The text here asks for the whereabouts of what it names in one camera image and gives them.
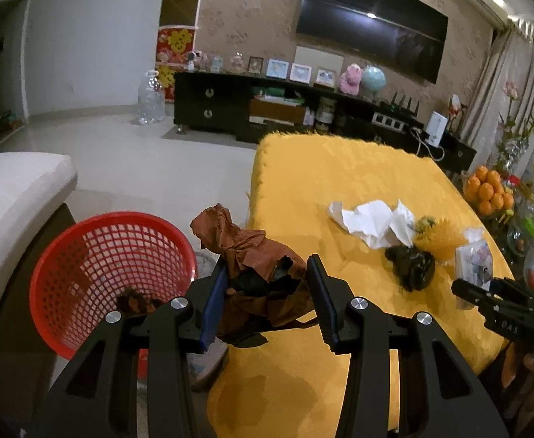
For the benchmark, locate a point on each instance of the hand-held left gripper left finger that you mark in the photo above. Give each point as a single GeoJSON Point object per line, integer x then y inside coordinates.
{"type": "Point", "coordinates": [214, 305]}

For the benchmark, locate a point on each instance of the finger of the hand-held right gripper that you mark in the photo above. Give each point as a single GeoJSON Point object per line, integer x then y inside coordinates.
{"type": "Point", "coordinates": [470, 291]}
{"type": "Point", "coordinates": [509, 286]}

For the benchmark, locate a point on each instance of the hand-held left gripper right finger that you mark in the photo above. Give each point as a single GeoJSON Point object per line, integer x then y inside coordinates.
{"type": "Point", "coordinates": [322, 301]}

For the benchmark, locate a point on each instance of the clear plastic packet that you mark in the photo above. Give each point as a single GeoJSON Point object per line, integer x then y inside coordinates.
{"type": "Point", "coordinates": [474, 260]}

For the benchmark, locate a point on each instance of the brown paper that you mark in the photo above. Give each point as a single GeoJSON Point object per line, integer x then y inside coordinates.
{"type": "Point", "coordinates": [248, 255]}

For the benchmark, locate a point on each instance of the white tissue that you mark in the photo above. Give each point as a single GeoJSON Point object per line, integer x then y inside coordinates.
{"type": "Point", "coordinates": [363, 221]}

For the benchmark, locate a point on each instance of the red mesh plastic basket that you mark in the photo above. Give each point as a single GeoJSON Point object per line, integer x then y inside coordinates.
{"type": "Point", "coordinates": [57, 283]}

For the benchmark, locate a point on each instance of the black crumpled plastic bag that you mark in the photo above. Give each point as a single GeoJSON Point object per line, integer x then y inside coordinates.
{"type": "Point", "coordinates": [408, 269]}

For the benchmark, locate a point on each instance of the dark brown crumpled wrapper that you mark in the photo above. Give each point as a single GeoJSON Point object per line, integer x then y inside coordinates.
{"type": "Point", "coordinates": [134, 303]}

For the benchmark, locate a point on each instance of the pile of oranges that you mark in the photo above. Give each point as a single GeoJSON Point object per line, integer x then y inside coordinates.
{"type": "Point", "coordinates": [488, 189]}

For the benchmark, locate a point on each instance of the yellow fluffy table cover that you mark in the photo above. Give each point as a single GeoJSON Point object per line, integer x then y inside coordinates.
{"type": "Point", "coordinates": [340, 173]}

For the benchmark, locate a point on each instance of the pink flower bouquet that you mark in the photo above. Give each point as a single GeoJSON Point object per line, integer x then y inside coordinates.
{"type": "Point", "coordinates": [518, 137]}

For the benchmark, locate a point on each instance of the white upright box device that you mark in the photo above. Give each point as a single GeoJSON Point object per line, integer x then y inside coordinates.
{"type": "Point", "coordinates": [437, 128]}

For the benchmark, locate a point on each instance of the black antenna router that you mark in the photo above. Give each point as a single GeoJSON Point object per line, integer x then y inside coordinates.
{"type": "Point", "coordinates": [404, 109]}

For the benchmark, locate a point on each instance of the beige curtain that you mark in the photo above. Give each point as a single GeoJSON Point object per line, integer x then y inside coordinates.
{"type": "Point", "coordinates": [495, 86]}

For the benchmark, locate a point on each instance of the black television cabinet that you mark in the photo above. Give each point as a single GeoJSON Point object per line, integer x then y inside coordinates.
{"type": "Point", "coordinates": [212, 105]}

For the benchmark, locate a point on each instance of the clear large water bottle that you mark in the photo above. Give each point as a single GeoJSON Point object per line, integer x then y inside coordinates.
{"type": "Point", "coordinates": [150, 98]}

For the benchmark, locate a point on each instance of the pink plush toy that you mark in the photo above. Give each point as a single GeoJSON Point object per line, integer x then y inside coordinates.
{"type": "Point", "coordinates": [351, 80]}

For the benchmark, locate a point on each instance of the white cushioned sofa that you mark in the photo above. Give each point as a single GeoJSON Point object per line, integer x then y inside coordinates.
{"type": "Point", "coordinates": [16, 200]}

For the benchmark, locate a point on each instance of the light blue globe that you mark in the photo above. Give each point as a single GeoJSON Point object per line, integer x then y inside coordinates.
{"type": "Point", "coordinates": [374, 80]}

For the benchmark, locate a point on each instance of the white leaning board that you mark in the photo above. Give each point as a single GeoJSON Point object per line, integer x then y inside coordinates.
{"type": "Point", "coordinates": [322, 57]}

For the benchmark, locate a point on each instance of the small white robot toy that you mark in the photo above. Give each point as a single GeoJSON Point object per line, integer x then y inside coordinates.
{"type": "Point", "coordinates": [192, 60]}

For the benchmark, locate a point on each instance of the small white picture frame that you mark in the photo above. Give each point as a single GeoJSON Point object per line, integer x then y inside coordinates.
{"type": "Point", "coordinates": [325, 77]}

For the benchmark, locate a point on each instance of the blue picture frame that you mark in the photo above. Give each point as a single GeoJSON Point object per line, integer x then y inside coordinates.
{"type": "Point", "coordinates": [277, 68]}

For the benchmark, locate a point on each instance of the small dark picture frame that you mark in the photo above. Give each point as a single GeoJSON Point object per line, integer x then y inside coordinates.
{"type": "Point", "coordinates": [255, 65]}

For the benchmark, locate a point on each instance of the red festive wall poster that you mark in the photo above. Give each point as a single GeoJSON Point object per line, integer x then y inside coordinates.
{"type": "Point", "coordinates": [175, 43]}

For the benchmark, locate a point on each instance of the black wall television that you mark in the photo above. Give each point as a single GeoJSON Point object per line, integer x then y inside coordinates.
{"type": "Point", "coordinates": [372, 23]}

